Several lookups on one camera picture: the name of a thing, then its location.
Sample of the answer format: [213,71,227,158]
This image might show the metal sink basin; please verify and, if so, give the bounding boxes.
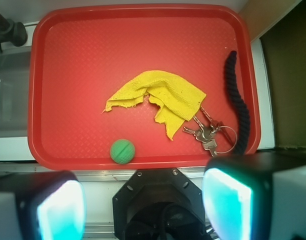
[0,47,31,138]

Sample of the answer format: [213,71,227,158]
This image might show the green ball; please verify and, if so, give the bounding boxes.
[110,139,136,165]

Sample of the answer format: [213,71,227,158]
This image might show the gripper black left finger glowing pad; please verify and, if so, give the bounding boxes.
[0,171,87,240]

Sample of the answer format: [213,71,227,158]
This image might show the black twisted rope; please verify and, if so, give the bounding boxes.
[223,50,251,155]

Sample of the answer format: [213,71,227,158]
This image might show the red plastic tray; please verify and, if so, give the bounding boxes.
[28,4,261,170]

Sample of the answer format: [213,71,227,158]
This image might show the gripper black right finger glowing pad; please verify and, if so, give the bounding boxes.
[201,151,306,240]

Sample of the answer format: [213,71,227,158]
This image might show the silver key bunch with ring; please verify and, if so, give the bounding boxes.
[182,106,238,157]

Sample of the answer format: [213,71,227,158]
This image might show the yellow cloth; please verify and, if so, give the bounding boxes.
[103,70,207,141]

